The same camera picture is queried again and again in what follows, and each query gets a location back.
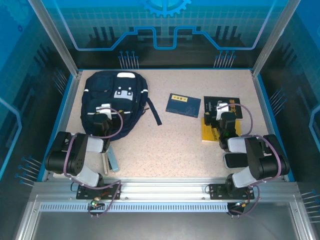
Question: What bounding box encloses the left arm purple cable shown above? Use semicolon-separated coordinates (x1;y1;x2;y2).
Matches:
62;107;124;219

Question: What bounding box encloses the blue table edge trim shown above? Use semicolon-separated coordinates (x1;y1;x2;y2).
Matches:
256;72;296;182
36;72;75;182
77;67;253;72

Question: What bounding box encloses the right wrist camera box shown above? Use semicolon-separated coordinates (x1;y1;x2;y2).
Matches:
215;101;238;132

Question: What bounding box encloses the navy blue backpack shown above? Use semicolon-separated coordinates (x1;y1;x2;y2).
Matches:
80;70;163;141

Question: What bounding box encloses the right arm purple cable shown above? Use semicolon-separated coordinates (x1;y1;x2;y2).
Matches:
216;102;289;219

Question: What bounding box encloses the blue book yellow label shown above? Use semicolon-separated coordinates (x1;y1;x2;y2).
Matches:
165;93;202;118

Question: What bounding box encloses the aluminium mounting rail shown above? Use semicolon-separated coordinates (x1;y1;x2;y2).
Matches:
32;177;299;202

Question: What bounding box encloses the black book yellow title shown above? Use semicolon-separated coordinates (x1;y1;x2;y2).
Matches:
203;95;244;121

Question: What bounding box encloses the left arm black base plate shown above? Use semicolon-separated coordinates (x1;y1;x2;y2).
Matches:
76;183;123;200

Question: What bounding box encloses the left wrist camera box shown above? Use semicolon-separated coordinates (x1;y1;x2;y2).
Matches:
93;103;113;130

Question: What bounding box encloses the small lit circuit board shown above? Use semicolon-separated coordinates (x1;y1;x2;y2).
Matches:
90;196;105;208
233;199;251;209

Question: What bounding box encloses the aluminium side rail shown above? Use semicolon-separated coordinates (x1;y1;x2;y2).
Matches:
41;71;83;182

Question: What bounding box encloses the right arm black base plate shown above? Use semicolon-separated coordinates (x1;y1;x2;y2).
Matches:
208;183;255;200

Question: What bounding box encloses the left aluminium frame post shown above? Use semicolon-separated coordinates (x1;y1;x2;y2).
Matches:
27;0;84;79

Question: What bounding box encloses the slotted grey cable duct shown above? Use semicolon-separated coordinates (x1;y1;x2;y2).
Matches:
39;202;230;213

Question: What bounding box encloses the blue grey stationery box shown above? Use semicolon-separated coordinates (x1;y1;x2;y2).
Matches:
107;145;121;173

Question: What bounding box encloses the black smartphone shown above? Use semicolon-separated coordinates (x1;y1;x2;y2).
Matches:
222;152;249;170

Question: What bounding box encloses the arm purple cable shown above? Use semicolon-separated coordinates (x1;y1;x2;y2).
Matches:
216;102;289;219
62;107;124;219

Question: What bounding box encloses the right aluminium frame post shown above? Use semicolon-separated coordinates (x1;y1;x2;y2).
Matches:
250;0;301;79

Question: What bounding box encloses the beige ruler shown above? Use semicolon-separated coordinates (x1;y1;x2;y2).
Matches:
101;151;111;174

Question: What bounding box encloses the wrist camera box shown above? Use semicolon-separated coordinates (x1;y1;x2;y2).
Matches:
93;103;113;130
215;101;238;132

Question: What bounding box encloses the aluminium frame post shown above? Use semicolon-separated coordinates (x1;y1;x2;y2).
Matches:
27;0;84;79
250;0;301;79

